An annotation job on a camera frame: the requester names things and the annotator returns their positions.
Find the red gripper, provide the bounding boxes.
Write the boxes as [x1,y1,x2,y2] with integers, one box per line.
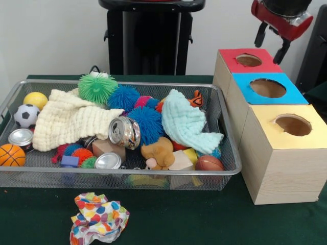
[250,0,314,65]

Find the crushed silver drink can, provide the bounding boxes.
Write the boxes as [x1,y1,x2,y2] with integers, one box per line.
[108,116,142,151]

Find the colourful polka dot cloth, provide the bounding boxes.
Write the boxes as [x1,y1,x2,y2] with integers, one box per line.
[70,192,130,243]

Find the wooden box with three holes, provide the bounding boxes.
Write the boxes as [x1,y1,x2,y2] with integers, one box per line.
[213,48,327,205]

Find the dark green table cloth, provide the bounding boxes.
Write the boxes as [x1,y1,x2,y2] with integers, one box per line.
[0,74,327,245]
[303,83,327,115]

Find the light blue waffle cloth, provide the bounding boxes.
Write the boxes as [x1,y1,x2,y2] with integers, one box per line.
[161,88,224,155]

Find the blue spiky rubber ball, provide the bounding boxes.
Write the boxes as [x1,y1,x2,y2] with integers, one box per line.
[127,106,166,148]

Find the tan teddy bear plush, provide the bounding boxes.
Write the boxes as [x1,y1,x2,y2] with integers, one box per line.
[140,137,176,170]

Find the green spiky rubber ball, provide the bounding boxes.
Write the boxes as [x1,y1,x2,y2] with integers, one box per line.
[78,73,119,105]

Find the cream waffle cloth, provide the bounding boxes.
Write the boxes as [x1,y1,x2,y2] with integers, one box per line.
[32,89,125,152]

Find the yellow foam ball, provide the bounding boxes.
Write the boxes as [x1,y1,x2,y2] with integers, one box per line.
[23,91,49,111]

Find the black and white soccer ball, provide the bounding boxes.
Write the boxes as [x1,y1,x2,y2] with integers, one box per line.
[13,104,41,128]

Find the black can with silver top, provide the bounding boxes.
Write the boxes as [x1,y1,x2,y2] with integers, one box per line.
[8,128,34,153]

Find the orange basketball toy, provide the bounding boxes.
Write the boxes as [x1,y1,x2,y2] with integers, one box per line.
[0,143,27,167]

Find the black frame stand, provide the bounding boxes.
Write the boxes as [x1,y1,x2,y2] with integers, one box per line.
[295,4,327,94]

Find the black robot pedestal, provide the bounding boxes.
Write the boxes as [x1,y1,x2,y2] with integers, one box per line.
[98,0,206,76]

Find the silver wire mesh bin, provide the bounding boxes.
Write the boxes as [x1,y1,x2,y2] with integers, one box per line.
[0,79,243,191]

